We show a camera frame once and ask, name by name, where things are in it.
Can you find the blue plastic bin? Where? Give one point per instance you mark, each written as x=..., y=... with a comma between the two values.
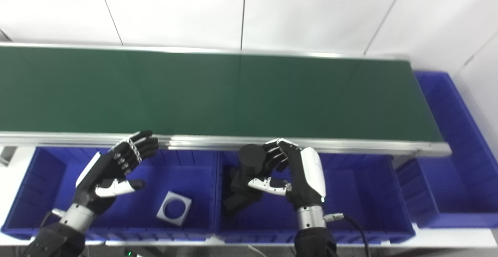
x=455, y=179
x=358, y=194
x=50, y=187

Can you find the white square part round hole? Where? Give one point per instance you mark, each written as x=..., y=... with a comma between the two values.
x=163, y=212

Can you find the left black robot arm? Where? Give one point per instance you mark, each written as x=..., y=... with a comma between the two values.
x=62, y=233

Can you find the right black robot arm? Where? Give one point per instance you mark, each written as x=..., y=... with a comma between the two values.
x=311, y=233

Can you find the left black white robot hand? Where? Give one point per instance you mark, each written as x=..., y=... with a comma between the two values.
x=101, y=175

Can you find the green conveyor belt aluminium frame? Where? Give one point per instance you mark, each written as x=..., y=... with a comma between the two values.
x=218, y=93

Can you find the aluminium conveyor support leg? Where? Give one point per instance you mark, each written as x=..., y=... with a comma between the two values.
x=6, y=154
x=400, y=160

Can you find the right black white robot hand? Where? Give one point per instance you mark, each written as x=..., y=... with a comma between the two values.
x=307, y=179

